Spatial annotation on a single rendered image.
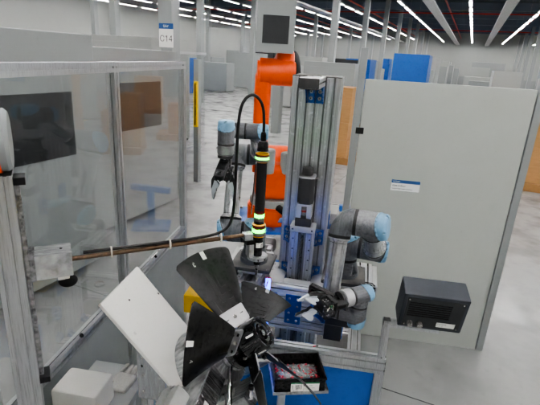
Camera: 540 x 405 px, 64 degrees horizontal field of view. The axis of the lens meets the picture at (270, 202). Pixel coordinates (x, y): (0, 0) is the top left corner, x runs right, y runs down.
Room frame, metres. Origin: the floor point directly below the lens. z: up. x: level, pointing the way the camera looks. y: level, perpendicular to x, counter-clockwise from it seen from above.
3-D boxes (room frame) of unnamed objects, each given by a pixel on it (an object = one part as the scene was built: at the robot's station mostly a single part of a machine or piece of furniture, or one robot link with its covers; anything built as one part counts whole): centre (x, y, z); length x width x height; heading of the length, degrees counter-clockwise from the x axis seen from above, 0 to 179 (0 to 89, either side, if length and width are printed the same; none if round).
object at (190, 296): (1.76, 0.28, 1.02); 0.16 x 0.10 x 0.11; 82
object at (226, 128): (1.92, 0.21, 1.78); 0.09 x 0.08 x 0.11; 178
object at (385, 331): (1.65, -0.54, 0.96); 0.03 x 0.03 x 0.20; 82
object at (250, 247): (1.36, 0.04, 1.50); 0.09 x 0.07 x 0.10; 117
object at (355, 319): (1.63, -0.39, 1.08); 0.11 x 0.08 x 0.11; 72
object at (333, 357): (1.70, -0.11, 0.82); 0.90 x 0.04 x 0.08; 82
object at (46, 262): (1.07, 0.59, 1.54); 0.10 x 0.07 x 0.08; 117
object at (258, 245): (1.36, 0.03, 1.65); 0.04 x 0.04 x 0.46
